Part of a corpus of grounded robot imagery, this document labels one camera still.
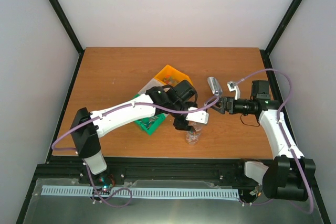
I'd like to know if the light blue slotted cable duct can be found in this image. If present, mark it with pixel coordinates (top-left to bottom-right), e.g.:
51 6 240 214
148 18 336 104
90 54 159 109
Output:
40 185 239 201

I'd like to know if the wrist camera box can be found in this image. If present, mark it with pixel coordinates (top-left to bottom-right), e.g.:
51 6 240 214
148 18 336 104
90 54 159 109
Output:
186 110 209 124
227 81 241 100

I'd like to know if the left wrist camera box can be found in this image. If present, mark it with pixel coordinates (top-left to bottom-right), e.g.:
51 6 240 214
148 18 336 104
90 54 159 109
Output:
186 110 209 124

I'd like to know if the metal candy scoop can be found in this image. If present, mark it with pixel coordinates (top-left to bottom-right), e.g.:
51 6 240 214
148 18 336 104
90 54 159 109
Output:
207 77 223 97

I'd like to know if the white plastic candy bin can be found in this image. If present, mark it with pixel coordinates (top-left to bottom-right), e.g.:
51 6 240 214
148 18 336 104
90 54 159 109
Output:
138 78 162 95

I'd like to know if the black aluminium frame base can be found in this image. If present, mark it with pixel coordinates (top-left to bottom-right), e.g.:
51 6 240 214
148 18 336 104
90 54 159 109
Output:
17 47 330 223

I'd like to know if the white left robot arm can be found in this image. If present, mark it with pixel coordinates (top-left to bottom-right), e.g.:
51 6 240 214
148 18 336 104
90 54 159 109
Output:
71 80 198 184

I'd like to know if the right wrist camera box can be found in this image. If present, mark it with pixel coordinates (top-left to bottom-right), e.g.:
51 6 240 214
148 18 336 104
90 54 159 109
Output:
227 81 241 100

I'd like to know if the orange plastic candy bin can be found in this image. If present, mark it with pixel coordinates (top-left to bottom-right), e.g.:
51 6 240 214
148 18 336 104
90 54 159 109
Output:
154 65 193 87

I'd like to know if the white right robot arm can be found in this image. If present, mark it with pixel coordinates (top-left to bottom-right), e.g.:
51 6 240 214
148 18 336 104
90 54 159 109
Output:
207 77 316 201

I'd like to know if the clear plastic jar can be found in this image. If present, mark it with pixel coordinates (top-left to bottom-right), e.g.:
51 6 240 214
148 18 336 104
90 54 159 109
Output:
185 122 203 145

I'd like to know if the green plastic candy bin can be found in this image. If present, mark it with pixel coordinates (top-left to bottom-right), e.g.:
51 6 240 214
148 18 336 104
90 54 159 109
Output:
133 93 169 136

